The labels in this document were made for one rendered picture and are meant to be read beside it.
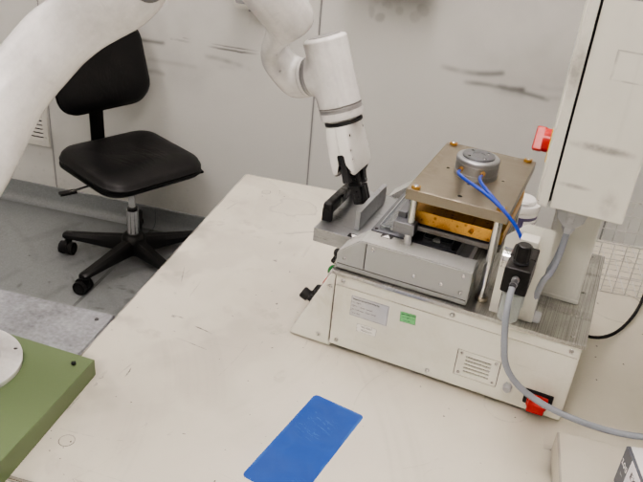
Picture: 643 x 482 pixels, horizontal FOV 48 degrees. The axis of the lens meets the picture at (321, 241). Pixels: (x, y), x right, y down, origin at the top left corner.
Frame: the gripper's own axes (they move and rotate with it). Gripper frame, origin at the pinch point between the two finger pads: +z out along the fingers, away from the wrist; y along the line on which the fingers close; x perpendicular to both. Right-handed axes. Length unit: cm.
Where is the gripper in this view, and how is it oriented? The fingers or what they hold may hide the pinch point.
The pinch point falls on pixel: (360, 193)
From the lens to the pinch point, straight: 145.9
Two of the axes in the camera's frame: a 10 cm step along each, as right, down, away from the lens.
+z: 2.3, 9.1, 3.5
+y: -4.1, 4.1, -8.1
